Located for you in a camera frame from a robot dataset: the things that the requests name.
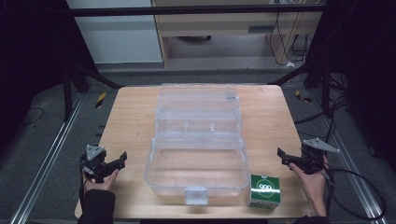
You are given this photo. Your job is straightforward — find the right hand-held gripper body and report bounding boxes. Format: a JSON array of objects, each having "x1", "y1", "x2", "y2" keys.
[{"x1": 291, "y1": 137, "x2": 341, "y2": 175}]

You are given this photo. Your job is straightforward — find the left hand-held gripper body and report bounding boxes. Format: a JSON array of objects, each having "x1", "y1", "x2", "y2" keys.
[{"x1": 78, "y1": 144, "x2": 109, "y2": 184}]

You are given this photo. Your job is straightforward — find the person's left hand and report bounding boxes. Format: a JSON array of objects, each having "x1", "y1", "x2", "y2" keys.
[{"x1": 82, "y1": 167, "x2": 120, "y2": 192}]

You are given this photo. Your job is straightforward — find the person's right hand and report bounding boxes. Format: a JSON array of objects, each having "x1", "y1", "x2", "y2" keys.
[{"x1": 288, "y1": 154, "x2": 329, "y2": 217}]

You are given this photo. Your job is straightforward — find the green and white carton box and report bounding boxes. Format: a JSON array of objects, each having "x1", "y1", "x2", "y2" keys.
[{"x1": 247, "y1": 174, "x2": 282, "y2": 210}]

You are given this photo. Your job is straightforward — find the yellow and black tape strip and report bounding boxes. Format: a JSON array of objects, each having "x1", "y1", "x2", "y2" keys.
[
  {"x1": 294, "y1": 89, "x2": 313, "y2": 104},
  {"x1": 94, "y1": 91, "x2": 107, "y2": 109}
]

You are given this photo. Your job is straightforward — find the black metal stand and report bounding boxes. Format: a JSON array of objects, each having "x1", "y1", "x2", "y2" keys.
[
  {"x1": 61, "y1": 59, "x2": 123, "y2": 123},
  {"x1": 268, "y1": 58, "x2": 333, "y2": 119}
]

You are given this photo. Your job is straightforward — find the clear plastic storage box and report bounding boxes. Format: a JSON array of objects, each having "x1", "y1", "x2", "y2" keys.
[{"x1": 143, "y1": 82, "x2": 250, "y2": 206}]

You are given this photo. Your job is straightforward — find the black curtain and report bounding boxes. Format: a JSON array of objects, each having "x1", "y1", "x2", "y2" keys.
[
  {"x1": 0, "y1": 0, "x2": 97, "y2": 153},
  {"x1": 306, "y1": 0, "x2": 396, "y2": 174}
]

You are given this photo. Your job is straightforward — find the white cabinet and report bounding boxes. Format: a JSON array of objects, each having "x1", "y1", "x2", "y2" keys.
[{"x1": 65, "y1": 0, "x2": 163, "y2": 65}]

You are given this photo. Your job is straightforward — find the light wooden desk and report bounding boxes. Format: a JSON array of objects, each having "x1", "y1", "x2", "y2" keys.
[{"x1": 150, "y1": 0, "x2": 324, "y2": 68}]

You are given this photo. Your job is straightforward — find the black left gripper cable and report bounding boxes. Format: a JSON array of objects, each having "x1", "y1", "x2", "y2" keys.
[{"x1": 78, "y1": 157, "x2": 87, "y2": 210}]

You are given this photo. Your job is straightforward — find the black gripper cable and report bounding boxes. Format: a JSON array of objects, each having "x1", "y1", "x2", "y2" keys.
[
  {"x1": 78, "y1": 157, "x2": 87, "y2": 210},
  {"x1": 322, "y1": 161, "x2": 388, "y2": 221}
]

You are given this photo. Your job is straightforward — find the aluminium floor rail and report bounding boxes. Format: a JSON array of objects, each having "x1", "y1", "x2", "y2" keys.
[
  {"x1": 310, "y1": 89, "x2": 389, "y2": 224},
  {"x1": 9, "y1": 92, "x2": 86, "y2": 224}
]

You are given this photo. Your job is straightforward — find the black floor cables bundle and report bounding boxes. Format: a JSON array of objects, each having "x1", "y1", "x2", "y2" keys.
[{"x1": 293, "y1": 73, "x2": 351, "y2": 142}]

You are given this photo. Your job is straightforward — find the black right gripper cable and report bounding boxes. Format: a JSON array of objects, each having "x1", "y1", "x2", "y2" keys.
[{"x1": 322, "y1": 161, "x2": 388, "y2": 221}]

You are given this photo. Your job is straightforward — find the thin black floor cable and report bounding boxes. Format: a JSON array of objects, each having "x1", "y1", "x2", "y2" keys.
[{"x1": 20, "y1": 106, "x2": 45, "y2": 127}]

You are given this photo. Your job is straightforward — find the black cables under desk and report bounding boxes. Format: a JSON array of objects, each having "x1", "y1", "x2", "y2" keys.
[{"x1": 268, "y1": 11, "x2": 309, "y2": 67}]

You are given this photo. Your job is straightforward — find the black horizontal frame bar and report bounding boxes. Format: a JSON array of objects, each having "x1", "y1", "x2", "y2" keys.
[{"x1": 67, "y1": 4, "x2": 329, "y2": 18}]

